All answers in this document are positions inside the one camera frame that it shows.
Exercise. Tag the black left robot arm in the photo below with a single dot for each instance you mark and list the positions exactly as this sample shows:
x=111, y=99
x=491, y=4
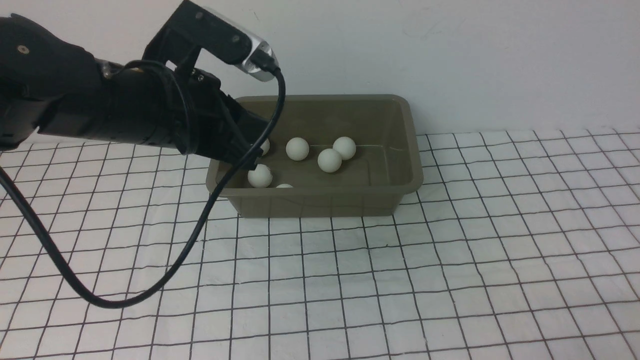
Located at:
x=162, y=100

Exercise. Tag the olive green plastic bin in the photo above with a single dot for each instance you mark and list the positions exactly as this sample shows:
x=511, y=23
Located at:
x=385, y=167

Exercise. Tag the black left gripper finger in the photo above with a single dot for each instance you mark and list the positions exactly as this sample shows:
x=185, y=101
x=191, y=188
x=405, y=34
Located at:
x=244, y=157
x=241, y=128

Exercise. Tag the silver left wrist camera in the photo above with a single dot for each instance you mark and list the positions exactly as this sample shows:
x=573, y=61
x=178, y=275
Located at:
x=192, y=28

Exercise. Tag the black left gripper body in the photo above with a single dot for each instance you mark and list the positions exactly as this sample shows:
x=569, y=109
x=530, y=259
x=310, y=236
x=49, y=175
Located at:
x=208, y=122

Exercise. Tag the white logo ball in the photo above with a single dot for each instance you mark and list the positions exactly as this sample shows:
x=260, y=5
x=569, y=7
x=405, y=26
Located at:
x=329, y=160
x=265, y=147

